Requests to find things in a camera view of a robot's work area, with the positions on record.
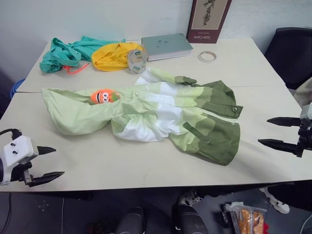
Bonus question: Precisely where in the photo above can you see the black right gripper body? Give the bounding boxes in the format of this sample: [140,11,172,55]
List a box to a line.
[294,121,312,158]

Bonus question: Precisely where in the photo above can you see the green white hooded jacket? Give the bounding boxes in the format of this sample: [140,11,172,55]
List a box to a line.
[40,67,244,167]

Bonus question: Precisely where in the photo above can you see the black table frame bar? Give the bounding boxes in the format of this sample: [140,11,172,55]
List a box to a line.
[0,191,94,201]

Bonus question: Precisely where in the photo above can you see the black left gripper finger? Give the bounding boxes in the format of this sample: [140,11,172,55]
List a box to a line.
[29,171,65,188]
[36,146,58,156]

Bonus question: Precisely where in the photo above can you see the teal garment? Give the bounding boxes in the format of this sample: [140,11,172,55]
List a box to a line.
[39,35,127,74]

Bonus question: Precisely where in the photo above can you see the yellow garment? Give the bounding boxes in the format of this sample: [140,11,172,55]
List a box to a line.
[91,41,146,72]

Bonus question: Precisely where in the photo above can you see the thin white floor cable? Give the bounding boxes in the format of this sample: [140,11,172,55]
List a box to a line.
[299,214,312,234]

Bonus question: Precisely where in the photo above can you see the thin black floor cable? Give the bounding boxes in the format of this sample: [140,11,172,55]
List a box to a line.
[0,192,13,234]

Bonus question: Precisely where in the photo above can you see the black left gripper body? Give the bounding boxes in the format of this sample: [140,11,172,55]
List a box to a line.
[10,161,34,188]

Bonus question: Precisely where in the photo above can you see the orange plush toy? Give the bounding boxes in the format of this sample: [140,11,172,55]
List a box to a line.
[89,89,121,105]

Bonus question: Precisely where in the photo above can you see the beige trouser leg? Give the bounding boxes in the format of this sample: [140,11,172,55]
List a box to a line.
[292,77,312,109]

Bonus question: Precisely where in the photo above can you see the orange snack package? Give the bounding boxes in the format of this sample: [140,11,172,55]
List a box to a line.
[222,201,267,234]

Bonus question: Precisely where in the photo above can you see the orange cord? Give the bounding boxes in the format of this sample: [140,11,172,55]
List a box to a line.
[62,62,90,75]

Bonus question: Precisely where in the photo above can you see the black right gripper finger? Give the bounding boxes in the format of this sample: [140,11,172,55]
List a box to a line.
[266,117,301,128]
[257,138,299,155]

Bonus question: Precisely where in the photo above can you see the black office chair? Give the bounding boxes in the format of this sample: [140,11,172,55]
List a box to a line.
[264,27,312,90]

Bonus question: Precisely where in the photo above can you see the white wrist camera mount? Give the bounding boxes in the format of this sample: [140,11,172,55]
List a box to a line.
[299,102,312,123]
[0,135,39,186]

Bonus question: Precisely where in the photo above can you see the white masking tape roll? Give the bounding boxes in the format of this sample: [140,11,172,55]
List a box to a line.
[197,50,217,64]

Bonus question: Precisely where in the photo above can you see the blue round container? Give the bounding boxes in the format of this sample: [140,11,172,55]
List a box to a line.
[10,78,26,99]

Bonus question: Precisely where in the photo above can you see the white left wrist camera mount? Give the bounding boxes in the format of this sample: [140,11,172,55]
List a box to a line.
[0,135,39,186]

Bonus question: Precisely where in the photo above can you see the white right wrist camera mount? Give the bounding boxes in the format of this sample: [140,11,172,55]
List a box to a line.
[299,102,312,123]

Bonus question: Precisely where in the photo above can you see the dark rounded shape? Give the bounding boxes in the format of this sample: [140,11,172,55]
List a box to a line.
[116,206,145,234]
[171,204,206,234]

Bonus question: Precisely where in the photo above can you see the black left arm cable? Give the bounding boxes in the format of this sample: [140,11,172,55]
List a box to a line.
[0,128,23,140]

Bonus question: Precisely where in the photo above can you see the grey-green hardcover book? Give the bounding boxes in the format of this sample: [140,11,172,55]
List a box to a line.
[141,33,195,62]

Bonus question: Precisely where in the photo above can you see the clear packing tape roll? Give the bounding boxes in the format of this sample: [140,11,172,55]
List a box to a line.
[127,48,148,75]

